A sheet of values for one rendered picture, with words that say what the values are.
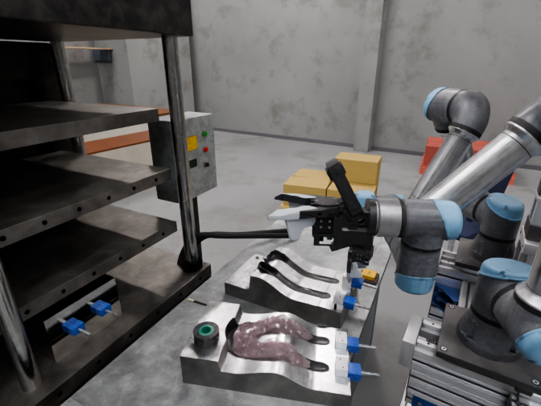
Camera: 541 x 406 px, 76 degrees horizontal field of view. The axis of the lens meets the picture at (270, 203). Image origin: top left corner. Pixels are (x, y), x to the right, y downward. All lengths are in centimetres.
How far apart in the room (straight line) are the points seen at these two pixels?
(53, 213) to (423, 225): 104
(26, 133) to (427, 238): 108
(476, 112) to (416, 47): 620
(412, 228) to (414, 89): 676
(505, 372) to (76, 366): 124
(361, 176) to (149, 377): 338
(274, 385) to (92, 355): 65
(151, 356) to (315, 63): 723
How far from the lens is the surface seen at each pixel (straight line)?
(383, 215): 66
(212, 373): 115
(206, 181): 186
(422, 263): 72
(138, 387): 125
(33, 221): 123
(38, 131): 123
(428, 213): 68
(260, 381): 113
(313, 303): 134
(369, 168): 412
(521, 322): 89
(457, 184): 83
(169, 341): 136
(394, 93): 746
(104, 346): 144
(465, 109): 122
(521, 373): 107
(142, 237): 153
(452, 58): 730
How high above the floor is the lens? 171
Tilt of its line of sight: 22 degrees down
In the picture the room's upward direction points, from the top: straight up
